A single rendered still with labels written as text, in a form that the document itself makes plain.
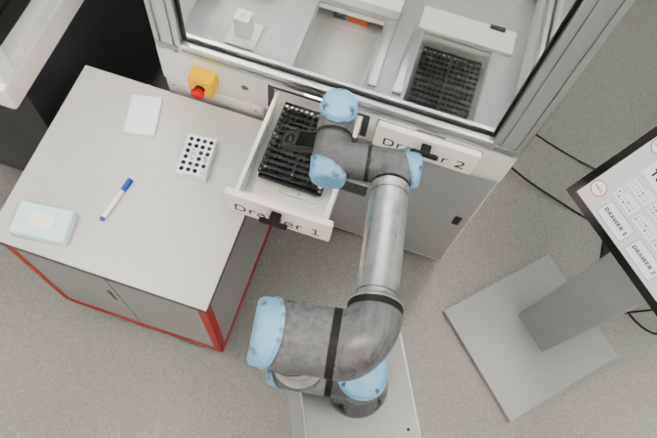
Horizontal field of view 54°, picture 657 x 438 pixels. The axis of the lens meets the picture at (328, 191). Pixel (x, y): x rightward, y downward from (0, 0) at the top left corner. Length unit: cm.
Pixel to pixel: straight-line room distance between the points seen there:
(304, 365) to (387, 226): 29
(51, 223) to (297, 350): 97
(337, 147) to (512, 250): 157
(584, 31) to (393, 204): 50
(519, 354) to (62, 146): 174
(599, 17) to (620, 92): 197
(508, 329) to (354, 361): 160
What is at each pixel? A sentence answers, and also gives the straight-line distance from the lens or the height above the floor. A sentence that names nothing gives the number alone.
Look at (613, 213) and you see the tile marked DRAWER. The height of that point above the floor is 101.
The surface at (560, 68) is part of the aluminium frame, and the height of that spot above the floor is 133.
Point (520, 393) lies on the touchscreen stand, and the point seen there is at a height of 3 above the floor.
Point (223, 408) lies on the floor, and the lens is 245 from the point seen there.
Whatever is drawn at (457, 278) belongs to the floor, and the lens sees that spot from 263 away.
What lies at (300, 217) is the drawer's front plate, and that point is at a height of 93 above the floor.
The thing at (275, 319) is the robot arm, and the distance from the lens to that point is 105.
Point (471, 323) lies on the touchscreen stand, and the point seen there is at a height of 3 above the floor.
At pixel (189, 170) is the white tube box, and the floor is 77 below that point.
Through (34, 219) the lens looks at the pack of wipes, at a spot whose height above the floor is 81.
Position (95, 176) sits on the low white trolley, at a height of 76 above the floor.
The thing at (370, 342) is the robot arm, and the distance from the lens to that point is 105.
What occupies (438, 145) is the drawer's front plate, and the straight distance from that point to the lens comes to 176.
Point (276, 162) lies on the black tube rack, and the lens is 171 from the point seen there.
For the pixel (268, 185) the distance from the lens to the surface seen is 175.
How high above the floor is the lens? 243
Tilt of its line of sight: 66 degrees down
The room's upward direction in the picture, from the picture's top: 10 degrees clockwise
